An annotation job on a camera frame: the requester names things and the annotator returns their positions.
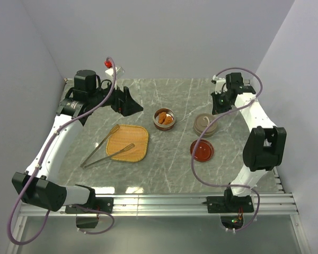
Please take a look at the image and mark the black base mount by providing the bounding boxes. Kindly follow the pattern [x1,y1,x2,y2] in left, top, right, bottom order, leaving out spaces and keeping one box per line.
[202,195,254,231]
[65,196,114,230]

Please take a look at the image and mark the brown round lid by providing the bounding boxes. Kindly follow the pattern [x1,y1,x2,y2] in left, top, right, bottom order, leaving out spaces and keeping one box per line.
[193,113,217,129]

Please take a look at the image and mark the fried chicken drumstick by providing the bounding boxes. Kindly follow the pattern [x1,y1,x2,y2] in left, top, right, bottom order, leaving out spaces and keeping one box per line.
[163,115,173,125]
[157,112,166,124]

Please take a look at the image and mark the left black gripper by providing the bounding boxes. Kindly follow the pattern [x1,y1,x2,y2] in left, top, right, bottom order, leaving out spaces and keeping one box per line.
[90,77,144,116]

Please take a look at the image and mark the woven bamboo tray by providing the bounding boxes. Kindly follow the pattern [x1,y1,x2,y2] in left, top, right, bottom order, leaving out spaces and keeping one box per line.
[105,124,149,162]

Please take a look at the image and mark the aluminium frame rail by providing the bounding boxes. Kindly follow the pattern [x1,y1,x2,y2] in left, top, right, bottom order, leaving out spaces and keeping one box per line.
[7,193,311,253]

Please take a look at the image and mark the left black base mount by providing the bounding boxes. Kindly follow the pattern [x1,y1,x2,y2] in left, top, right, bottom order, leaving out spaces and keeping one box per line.
[65,196,114,230]

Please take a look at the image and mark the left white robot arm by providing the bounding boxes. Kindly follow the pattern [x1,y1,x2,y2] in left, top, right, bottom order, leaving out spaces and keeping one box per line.
[12,70,143,213]

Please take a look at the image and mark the metal tongs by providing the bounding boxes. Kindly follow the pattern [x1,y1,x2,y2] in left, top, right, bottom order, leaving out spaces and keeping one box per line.
[80,124,135,169]

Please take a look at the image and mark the brown-sided metal tin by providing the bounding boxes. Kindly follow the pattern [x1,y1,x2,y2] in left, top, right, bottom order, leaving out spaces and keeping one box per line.
[193,127,217,138]

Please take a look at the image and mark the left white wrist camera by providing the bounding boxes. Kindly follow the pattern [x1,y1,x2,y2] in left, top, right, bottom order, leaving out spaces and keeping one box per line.
[104,59,125,79]

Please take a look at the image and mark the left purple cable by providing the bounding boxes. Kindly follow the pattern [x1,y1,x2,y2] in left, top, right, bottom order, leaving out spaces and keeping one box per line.
[6,56,116,246]

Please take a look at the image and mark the red round lid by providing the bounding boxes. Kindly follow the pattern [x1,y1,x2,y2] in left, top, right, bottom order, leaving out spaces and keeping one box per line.
[194,139,214,162]

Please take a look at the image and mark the purple cable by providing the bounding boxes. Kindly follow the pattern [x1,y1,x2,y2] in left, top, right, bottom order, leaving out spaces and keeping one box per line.
[190,66,263,233]
[6,56,116,246]

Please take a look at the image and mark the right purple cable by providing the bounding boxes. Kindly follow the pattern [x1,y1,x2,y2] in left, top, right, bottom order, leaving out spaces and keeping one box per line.
[190,66,263,233]

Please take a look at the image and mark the red-sided metal tin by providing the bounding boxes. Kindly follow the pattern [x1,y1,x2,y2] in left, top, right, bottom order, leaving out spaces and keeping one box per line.
[153,108,176,131]

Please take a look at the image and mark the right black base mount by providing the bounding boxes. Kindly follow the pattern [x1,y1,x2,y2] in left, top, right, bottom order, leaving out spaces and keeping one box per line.
[202,195,254,231]

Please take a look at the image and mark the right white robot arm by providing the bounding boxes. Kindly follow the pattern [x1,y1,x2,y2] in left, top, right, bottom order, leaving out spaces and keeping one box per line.
[211,72,287,212]

